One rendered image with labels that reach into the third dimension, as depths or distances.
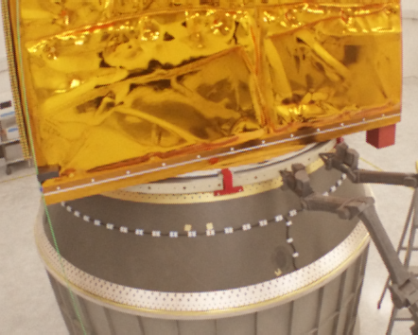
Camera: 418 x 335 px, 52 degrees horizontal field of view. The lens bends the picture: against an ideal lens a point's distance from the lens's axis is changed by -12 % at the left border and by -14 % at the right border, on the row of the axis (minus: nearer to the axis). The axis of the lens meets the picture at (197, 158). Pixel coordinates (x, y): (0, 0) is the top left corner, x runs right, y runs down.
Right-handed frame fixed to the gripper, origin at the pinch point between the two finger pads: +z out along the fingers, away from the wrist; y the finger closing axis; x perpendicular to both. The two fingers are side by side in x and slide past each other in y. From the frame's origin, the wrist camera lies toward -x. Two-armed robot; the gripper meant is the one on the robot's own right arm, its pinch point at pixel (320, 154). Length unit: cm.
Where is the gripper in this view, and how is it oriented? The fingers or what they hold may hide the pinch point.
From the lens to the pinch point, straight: 238.3
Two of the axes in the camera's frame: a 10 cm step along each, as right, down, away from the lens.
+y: -7.3, 3.3, -6.0
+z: -6.9, -3.9, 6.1
